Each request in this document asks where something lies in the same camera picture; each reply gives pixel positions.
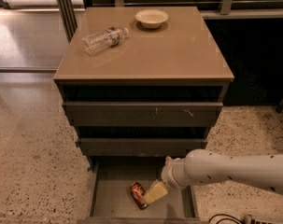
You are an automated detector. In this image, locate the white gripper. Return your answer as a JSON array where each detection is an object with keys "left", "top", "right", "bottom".
[{"left": 143, "top": 156, "right": 189, "bottom": 204}]

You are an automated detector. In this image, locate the red coke can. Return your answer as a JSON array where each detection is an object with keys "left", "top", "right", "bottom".
[{"left": 130, "top": 182, "right": 149, "bottom": 210}]

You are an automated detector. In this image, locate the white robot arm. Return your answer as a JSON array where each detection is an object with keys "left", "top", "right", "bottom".
[{"left": 142, "top": 149, "right": 283, "bottom": 204}]

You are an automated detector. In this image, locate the open bottom drawer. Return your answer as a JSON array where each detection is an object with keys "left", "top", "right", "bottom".
[{"left": 77, "top": 157, "right": 207, "bottom": 224}]

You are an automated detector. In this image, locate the middle drawer front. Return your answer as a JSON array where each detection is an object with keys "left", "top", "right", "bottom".
[{"left": 76, "top": 138, "right": 207, "bottom": 157}]

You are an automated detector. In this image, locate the top drawer front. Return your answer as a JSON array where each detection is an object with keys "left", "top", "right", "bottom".
[{"left": 63, "top": 102, "right": 223, "bottom": 127}]

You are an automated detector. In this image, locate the brown drawer cabinet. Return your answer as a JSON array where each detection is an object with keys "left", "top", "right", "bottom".
[{"left": 52, "top": 6, "right": 235, "bottom": 173}]

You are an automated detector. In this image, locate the clear plastic water bottle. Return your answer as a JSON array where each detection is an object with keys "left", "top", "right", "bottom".
[{"left": 82, "top": 27, "right": 129, "bottom": 56}]

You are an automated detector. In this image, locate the white bowl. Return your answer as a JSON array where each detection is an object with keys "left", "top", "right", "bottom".
[{"left": 135, "top": 9, "right": 168, "bottom": 29}]

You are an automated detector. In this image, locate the black cable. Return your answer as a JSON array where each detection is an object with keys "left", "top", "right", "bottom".
[{"left": 207, "top": 213, "right": 245, "bottom": 224}]

